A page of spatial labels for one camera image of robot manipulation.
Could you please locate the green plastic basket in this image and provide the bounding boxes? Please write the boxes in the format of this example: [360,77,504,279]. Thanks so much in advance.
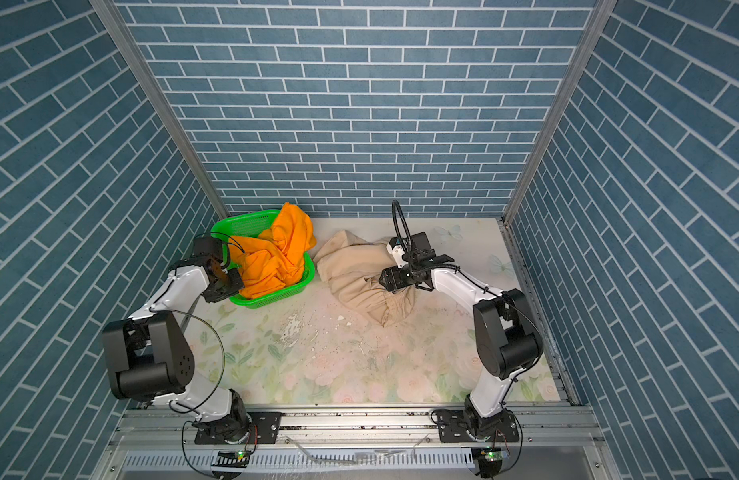
[211,207,316,309]

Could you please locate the orange shorts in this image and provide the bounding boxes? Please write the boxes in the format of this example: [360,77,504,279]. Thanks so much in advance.
[229,203,317,300]

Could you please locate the beige shorts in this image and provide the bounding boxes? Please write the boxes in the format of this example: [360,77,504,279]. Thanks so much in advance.
[314,230,415,326]

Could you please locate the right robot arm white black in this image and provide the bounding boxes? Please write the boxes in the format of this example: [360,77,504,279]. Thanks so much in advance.
[379,233,543,438]

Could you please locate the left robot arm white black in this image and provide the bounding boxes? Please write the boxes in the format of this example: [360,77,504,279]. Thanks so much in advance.
[101,236,252,444]

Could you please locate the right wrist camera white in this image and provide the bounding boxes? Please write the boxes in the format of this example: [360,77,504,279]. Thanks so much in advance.
[387,237,407,268]

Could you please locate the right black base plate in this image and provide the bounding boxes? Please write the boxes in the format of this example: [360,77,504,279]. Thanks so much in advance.
[429,408,521,443]

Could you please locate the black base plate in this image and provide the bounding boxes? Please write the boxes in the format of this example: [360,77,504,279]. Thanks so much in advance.
[429,408,521,443]
[193,411,283,445]

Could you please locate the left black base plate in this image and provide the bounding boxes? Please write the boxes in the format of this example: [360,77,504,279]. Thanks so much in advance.
[193,411,283,445]

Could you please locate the aluminium front rail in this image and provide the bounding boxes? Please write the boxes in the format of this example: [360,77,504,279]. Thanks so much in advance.
[93,403,619,479]

